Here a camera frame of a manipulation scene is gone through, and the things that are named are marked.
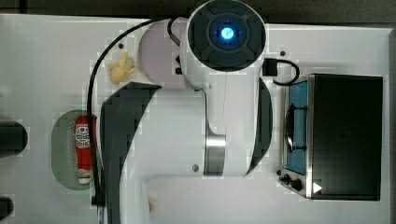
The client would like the red ketchup bottle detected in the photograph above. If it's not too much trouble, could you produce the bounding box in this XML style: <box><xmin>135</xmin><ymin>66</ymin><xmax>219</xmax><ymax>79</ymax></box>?
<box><xmin>75</xmin><ymin>117</ymin><xmax>92</xmax><ymax>185</ymax></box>

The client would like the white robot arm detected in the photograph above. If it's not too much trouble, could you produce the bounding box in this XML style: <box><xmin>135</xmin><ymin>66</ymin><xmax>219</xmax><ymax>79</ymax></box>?
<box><xmin>100</xmin><ymin>0</ymin><xmax>273</xmax><ymax>224</ymax></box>

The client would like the green oval strainer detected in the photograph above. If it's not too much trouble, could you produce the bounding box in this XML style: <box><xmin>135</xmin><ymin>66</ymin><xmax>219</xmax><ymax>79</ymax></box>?
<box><xmin>50</xmin><ymin>110</ymin><xmax>93</xmax><ymax>190</ymax></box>

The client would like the grey round plate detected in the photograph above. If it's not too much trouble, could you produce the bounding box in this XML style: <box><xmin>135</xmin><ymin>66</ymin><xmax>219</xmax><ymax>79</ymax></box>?
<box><xmin>138</xmin><ymin>18</ymin><xmax>187</xmax><ymax>90</ymax></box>

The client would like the peeled banana toy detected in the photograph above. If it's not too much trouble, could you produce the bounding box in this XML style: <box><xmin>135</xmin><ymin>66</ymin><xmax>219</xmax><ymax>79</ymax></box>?
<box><xmin>108</xmin><ymin>52</ymin><xmax>138</xmax><ymax>85</ymax></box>

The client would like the black toaster oven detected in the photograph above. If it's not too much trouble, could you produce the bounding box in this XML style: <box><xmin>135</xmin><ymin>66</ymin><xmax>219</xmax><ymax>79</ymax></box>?
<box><xmin>276</xmin><ymin>74</ymin><xmax>383</xmax><ymax>201</ymax></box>

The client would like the black object at edge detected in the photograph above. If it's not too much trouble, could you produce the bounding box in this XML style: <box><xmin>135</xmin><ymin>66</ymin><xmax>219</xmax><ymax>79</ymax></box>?
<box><xmin>0</xmin><ymin>197</ymin><xmax>14</xmax><ymax>219</ymax></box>

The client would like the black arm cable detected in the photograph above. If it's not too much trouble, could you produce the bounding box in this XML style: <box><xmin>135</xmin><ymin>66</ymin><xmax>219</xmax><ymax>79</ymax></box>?
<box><xmin>86</xmin><ymin>17</ymin><xmax>171</xmax><ymax>207</ymax></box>

